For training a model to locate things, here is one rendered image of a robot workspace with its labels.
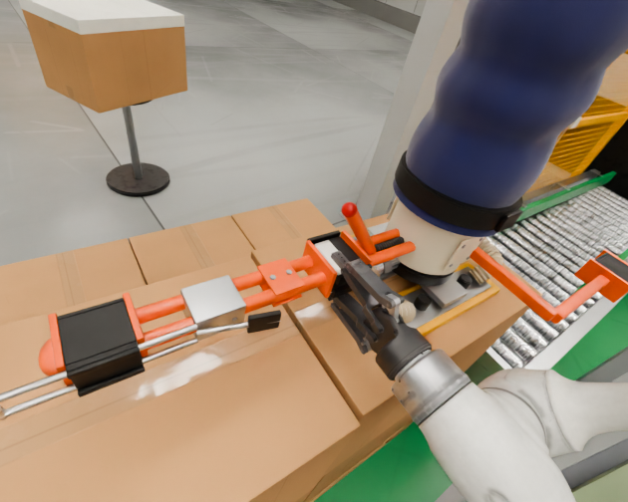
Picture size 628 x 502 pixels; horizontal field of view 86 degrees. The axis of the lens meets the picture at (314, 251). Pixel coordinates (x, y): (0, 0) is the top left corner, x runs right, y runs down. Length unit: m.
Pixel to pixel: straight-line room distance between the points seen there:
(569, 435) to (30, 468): 0.66
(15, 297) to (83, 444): 0.81
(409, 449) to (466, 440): 1.25
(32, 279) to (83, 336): 0.91
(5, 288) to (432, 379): 1.21
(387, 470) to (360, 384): 1.04
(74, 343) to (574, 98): 0.66
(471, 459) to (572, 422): 0.17
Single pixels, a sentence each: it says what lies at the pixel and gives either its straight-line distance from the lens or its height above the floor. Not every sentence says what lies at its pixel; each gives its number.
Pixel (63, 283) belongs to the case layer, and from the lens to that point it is 1.31.
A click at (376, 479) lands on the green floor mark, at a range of 1.61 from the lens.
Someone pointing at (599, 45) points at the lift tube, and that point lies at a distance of 0.55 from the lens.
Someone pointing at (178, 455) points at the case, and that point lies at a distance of 0.55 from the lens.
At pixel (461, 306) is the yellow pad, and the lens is 0.79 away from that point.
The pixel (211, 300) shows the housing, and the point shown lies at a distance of 0.48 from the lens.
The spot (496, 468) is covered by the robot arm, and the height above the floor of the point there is 1.11.
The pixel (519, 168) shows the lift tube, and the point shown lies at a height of 1.28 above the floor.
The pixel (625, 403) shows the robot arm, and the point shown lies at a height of 1.14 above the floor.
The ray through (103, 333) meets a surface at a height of 1.10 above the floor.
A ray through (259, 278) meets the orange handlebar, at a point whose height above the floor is 1.09.
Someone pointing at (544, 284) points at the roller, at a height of 0.54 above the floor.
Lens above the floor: 1.47
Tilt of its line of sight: 42 degrees down
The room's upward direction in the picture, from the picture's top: 15 degrees clockwise
